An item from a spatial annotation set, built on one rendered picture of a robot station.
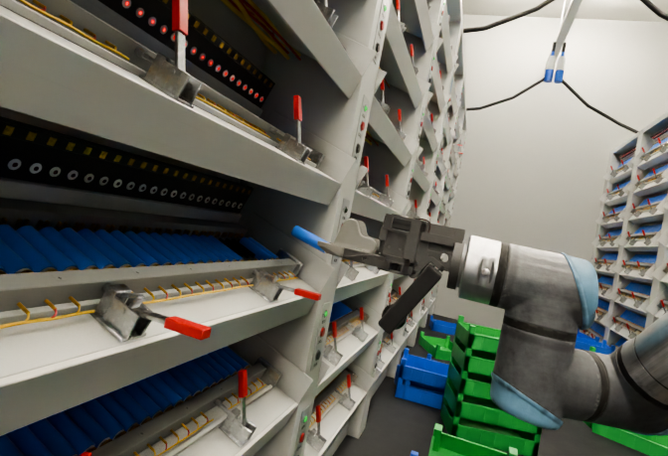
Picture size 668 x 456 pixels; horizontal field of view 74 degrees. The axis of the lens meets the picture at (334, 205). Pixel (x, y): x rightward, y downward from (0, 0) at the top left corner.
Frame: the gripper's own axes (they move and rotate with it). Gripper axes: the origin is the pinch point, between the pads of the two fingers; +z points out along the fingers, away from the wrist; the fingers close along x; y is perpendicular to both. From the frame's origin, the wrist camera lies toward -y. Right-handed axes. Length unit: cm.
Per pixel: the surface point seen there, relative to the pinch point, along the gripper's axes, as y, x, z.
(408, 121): 41, -79, 6
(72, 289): -4.6, 39.4, 7.0
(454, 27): 108, -149, 6
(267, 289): -6.4, 10.4, 3.8
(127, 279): -4.1, 33.9, 6.8
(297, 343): -17.9, -8.6, 4.4
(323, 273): -4.9, -8.3, 2.3
